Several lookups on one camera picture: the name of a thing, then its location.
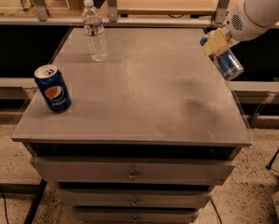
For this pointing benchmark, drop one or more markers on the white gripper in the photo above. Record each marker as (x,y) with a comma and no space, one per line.
(239,27)

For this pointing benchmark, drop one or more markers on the red bull can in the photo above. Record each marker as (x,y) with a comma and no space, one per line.
(227,64)

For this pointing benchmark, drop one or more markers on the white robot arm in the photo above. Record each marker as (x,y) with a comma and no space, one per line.
(263,13)

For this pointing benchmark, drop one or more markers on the blue pepsi can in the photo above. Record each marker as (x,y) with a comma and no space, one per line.
(51,84)

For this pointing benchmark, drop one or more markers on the grey drawer cabinet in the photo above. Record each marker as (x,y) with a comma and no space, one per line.
(157,96)

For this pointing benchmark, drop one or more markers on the clear plastic water bottle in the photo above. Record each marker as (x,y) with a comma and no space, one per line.
(94,31)

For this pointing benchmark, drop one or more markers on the top grey drawer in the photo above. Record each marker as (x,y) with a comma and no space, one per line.
(139,171)

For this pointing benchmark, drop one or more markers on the grey drawer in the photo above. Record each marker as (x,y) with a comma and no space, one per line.
(139,171)
(135,216)
(134,198)

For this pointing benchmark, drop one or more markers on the middle grey drawer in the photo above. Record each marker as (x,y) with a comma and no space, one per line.
(134,198)

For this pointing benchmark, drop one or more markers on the bottom grey drawer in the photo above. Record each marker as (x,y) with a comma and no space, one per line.
(135,216)

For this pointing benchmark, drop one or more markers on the metal shelf rail frame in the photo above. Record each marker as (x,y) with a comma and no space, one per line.
(11,12)

